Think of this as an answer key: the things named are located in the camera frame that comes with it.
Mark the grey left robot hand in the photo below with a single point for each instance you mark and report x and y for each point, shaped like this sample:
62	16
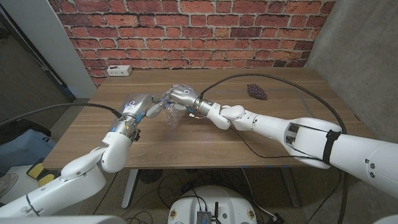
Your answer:
136	109

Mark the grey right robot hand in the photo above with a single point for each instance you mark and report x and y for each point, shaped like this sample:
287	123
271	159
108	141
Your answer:
186	96

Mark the clear plastic wrap sheet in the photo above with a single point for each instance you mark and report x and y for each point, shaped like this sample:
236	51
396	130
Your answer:
175	116

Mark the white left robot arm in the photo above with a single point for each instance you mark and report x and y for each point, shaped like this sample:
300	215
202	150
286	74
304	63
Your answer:
93	174

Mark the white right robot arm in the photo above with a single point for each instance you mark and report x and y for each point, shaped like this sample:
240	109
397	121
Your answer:
311	140

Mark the purple toy grapes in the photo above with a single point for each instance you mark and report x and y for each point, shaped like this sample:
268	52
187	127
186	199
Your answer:
256	91

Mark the white power strip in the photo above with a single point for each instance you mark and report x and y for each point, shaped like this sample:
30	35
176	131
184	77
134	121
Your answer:
119	70

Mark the red brick printed backdrop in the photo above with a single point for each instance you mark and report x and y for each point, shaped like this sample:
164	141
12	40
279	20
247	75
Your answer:
192	34

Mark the round black floor object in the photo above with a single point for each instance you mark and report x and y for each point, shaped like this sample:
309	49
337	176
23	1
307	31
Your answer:
150	175

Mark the white table leg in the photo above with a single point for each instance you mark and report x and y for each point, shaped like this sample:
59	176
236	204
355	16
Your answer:
290	186
129	186

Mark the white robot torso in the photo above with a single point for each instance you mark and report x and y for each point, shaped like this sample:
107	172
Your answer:
230	202

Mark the dark grey door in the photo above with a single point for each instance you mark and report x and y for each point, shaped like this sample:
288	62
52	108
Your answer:
25	84

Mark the yellow and black foot pedal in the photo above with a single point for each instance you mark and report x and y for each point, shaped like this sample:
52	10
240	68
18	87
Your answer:
37	174

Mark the black power adapter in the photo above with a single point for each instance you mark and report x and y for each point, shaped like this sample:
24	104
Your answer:
279	218

